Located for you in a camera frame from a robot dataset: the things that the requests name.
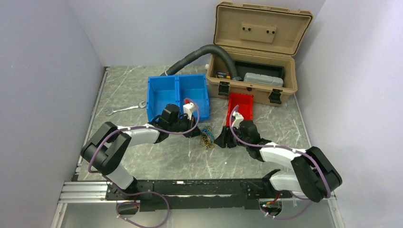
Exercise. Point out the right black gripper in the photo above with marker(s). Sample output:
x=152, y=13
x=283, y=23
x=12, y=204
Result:
x=225, y=138

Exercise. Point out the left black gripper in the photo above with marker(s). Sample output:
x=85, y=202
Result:
x=190, y=123

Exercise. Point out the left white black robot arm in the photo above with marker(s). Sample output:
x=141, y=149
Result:
x=105, y=150

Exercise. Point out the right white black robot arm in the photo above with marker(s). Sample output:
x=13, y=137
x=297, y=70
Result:
x=309, y=171

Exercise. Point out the red plastic bin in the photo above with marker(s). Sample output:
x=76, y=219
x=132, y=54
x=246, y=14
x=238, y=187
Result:
x=245, y=103

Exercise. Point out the blue two-compartment bin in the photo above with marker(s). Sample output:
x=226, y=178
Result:
x=164, y=90

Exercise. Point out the silver combination wrench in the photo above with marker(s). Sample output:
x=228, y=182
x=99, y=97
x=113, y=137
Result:
x=111, y=111

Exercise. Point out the small colourful box in toolbox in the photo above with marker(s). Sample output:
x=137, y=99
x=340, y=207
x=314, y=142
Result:
x=225, y=75

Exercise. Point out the grey plastic case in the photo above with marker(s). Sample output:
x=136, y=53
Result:
x=263, y=79

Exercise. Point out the tan open toolbox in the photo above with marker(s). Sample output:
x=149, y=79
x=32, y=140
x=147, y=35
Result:
x=259, y=34

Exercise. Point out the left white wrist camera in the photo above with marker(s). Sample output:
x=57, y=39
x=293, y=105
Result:
x=189, y=108

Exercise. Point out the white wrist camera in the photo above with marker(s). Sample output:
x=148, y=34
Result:
x=189, y=108
x=236, y=117

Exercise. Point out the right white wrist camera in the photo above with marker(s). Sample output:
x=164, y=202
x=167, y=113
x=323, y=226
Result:
x=236, y=117

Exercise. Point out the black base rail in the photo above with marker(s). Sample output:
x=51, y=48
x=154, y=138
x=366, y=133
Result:
x=199, y=194

